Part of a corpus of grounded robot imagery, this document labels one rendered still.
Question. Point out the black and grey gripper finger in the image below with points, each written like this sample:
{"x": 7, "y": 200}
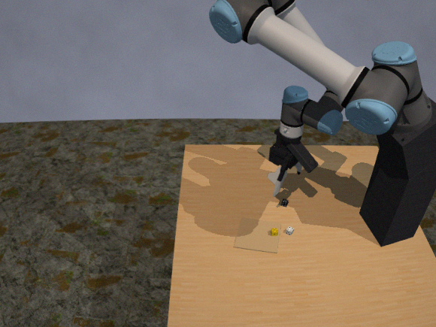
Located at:
{"x": 299, "y": 166}
{"x": 278, "y": 177}

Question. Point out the tan square mat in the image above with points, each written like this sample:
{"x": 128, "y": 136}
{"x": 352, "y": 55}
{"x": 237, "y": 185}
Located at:
{"x": 256, "y": 235}

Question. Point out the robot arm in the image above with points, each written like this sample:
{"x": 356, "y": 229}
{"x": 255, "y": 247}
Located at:
{"x": 390, "y": 95}

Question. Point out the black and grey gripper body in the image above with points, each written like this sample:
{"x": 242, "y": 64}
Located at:
{"x": 279, "y": 153}

